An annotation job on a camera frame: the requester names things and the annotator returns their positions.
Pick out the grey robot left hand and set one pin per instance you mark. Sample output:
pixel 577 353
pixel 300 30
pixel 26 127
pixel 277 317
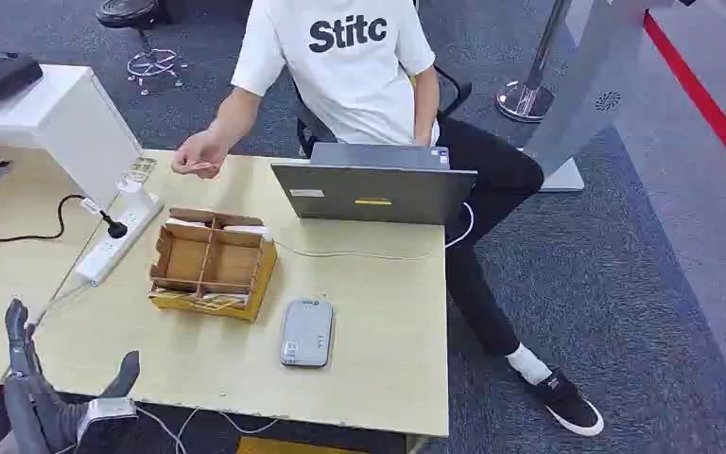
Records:
pixel 43 413

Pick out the pink card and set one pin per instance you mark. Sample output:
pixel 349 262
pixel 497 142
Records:
pixel 197 167

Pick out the white power strip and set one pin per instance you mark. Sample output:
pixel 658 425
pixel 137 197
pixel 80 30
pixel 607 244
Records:
pixel 115 244

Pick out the patterned card stack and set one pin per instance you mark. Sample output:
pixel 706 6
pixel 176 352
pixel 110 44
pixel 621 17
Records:
pixel 203 301

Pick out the wooden card box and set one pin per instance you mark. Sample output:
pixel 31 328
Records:
pixel 212 263

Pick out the yellow board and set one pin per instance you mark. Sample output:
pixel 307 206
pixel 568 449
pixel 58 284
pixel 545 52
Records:
pixel 288 447

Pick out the small grey round object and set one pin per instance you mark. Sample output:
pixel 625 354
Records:
pixel 0 167

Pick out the clear plastic holder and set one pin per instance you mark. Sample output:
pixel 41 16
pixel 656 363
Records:
pixel 134 175

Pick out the white card stack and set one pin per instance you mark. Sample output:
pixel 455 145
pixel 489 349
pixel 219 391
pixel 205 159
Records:
pixel 247 229

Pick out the grey power bank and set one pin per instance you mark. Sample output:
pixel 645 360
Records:
pixel 306 333

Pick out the white cabinet box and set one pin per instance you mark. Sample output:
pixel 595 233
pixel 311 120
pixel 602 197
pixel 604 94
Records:
pixel 81 125

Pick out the person's hand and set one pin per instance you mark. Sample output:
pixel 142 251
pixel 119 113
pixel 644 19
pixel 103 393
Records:
pixel 203 150

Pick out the black device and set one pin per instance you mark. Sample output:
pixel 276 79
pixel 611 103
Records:
pixel 3 75

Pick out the black office chair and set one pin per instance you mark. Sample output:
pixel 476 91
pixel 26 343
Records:
pixel 310 128

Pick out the grey laptop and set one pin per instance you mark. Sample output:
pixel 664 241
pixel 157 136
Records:
pixel 375 197

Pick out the black stool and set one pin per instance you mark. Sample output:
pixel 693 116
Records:
pixel 134 15

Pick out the person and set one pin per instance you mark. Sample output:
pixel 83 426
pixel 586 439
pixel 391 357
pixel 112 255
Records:
pixel 350 81

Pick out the grey partition panel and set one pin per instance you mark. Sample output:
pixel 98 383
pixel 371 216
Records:
pixel 588 88

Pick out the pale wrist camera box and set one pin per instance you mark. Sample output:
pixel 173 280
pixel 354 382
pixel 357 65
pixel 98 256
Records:
pixel 106 417

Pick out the chrome stanchion post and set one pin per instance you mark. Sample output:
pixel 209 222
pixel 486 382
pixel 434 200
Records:
pixel 529 94

